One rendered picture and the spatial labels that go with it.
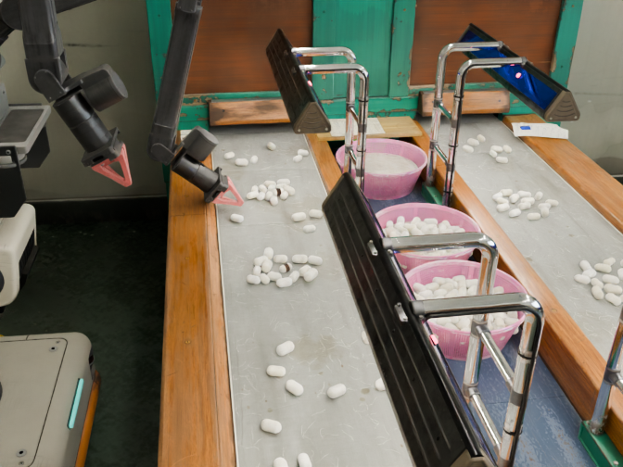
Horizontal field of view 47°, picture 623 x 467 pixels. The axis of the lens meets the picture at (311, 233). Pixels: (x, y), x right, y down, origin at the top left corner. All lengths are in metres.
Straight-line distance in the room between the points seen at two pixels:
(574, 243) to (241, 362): 0.88
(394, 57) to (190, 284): 1.14
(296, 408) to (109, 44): 2.19
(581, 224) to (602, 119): 1.81
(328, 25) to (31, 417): 1.39
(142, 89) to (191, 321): 1.91
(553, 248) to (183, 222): 0.89
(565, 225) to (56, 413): 1.39
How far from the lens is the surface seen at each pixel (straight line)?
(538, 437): 1.37
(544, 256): 1.76
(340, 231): 1.09
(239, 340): 1.41
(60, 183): 3.43
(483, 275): 1.05
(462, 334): 1.41
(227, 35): 2.27
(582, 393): 1.41
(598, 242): 1.86
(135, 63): 3.18
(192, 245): 1.67
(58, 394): 2.08
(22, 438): 1.98
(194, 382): 1.29
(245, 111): 2.28
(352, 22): 2.31
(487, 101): 2.45
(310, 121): 1.52
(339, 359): 1.36
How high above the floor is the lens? 1.60
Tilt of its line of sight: 30 degrees down
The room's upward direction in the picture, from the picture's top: 1 degrees clockwise
